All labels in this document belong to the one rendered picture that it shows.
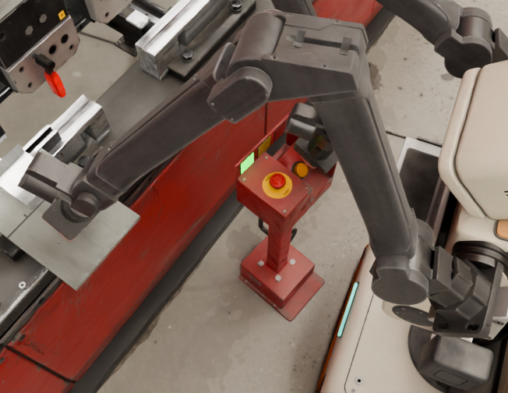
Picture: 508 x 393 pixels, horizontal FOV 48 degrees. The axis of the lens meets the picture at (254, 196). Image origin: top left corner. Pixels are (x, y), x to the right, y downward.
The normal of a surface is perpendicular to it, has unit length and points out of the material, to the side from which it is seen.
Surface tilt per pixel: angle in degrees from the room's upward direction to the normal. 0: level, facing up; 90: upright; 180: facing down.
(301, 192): 0
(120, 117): 0
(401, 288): 81
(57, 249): 0
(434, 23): 72
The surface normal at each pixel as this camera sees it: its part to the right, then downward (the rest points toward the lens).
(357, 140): -0.20, 0.78
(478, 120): -0.62, -0.55
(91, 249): 0.00, -0.45
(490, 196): -0.37, 0.83
